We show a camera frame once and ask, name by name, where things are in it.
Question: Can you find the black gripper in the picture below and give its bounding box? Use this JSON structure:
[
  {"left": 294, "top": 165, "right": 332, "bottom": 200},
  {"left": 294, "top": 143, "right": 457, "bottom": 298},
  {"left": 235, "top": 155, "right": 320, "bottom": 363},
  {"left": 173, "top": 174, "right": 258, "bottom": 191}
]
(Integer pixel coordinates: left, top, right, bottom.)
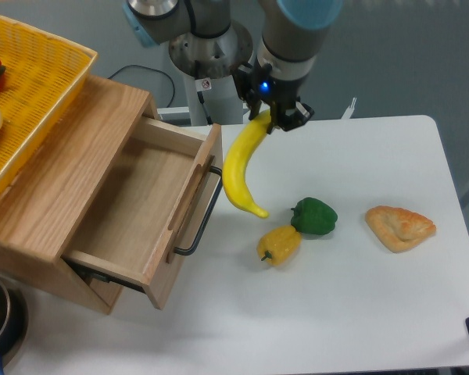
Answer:
[{"left": 232, "top": 61, "right": 315, "bottom": 131}]

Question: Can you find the yellow toy banana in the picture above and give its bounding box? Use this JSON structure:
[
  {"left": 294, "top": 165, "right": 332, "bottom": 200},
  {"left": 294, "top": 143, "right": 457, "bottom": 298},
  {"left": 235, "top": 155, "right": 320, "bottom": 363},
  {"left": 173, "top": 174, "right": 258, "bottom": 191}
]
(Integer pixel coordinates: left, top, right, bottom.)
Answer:
[{"left": 222, "top": 110, "right": 271, "bottom": 219}]

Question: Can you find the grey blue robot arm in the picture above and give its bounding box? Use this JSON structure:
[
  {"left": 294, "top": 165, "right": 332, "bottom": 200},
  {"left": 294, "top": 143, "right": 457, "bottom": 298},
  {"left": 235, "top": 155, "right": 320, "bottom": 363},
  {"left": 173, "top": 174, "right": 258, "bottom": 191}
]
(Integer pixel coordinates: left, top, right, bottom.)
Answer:
[{"left": 123, "top": 1, "right": 342, "bottom": 131}]

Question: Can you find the open wooden top drawer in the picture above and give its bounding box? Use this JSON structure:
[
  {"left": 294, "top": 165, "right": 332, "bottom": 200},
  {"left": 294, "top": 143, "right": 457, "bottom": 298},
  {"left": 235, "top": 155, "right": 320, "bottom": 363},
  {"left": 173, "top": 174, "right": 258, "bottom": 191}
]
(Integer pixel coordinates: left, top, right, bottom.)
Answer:
[{"left": 63, "top": 118, "right": 223, "bottom": 309}]

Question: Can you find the wooden drawer cabinet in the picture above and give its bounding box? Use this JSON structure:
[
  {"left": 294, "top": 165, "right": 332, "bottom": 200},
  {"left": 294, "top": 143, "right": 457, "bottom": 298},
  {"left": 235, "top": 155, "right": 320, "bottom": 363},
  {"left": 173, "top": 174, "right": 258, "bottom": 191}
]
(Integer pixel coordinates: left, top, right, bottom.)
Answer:
[{"left": 0, "top": 74, "right": 159, "bottom": 316}]

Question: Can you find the green toy bell pepper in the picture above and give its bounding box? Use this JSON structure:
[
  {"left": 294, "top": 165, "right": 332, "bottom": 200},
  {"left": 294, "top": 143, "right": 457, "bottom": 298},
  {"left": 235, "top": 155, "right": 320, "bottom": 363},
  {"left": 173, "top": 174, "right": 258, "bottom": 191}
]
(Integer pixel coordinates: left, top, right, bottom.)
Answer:
[{"left": 290, "top": 197, "right": 338, "bottom": 236}]

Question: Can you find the yellow toy bell pepper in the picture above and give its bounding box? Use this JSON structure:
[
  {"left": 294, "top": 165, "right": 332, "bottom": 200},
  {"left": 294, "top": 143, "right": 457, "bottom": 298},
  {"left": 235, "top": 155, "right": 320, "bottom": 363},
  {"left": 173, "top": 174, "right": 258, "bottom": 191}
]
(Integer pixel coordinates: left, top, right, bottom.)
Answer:
[{"left": 256, "top": 225, "right": 302, "bottom": 266}]

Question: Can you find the toy baked pastry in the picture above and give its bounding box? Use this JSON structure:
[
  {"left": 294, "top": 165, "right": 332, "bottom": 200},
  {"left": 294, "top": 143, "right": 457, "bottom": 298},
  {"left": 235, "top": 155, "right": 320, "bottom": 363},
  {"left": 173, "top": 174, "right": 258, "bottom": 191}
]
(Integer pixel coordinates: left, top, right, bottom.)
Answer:
[{"left": 365, "top": 205, "right": 437, "bottom": 253}]

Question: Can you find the yellow plastic basket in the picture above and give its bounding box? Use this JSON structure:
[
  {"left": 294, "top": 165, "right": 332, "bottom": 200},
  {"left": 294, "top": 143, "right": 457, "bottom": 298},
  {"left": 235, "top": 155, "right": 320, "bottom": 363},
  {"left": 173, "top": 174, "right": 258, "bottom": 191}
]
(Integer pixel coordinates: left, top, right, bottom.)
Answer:
[{"left": 0, "top": 15, "right": 98, "bottom": 195}]

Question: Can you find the dark metal pot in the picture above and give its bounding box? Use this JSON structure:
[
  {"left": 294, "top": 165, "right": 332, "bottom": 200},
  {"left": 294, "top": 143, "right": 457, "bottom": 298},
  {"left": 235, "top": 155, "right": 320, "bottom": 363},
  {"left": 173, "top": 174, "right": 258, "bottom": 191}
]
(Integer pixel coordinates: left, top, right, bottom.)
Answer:
[{"left": 0, "top": 277, "right": 28, "bottom": 374}]

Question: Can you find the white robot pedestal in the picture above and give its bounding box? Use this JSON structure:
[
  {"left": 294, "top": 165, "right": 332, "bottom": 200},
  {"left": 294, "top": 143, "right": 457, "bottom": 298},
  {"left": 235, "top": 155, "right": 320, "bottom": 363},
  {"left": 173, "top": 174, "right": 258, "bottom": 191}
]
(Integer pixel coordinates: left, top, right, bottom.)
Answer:
[{"left": 156, "top": 21, "right": 259, "bottom": 127}]

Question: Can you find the black cable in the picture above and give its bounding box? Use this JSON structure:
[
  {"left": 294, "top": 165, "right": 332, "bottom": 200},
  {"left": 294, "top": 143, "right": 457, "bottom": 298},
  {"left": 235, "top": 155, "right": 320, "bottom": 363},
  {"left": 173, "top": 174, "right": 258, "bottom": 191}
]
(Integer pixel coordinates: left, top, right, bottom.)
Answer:
[{"left": 108, "top": 65, "right": 176, "bottom": 109}]

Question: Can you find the black drawer handle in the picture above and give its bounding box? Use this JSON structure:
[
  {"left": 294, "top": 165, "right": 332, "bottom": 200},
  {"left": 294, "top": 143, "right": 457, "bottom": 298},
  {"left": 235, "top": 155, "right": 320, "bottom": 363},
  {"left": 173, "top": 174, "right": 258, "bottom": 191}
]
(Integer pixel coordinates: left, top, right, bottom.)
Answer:
[{"left": 173, "top": 166, "right": 223, "bottom": 256}]

